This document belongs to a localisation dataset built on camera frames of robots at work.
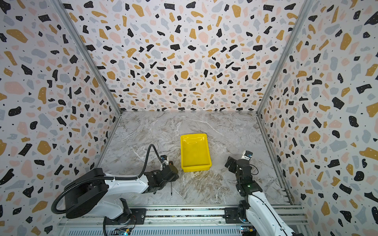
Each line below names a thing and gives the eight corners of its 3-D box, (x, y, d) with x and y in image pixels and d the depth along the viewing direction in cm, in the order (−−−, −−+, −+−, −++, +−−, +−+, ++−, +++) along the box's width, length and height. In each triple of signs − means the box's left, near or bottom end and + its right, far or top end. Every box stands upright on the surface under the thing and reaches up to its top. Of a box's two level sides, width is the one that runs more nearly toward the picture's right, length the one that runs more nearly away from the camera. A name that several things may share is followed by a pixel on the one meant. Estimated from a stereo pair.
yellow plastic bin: (182, 172, 91) (181, 167, 85) (181, 139, 107) (180, 133, 102) (211, 170, 92) (212, 165, 87) (205, 137, 109) (206, 131, 103)
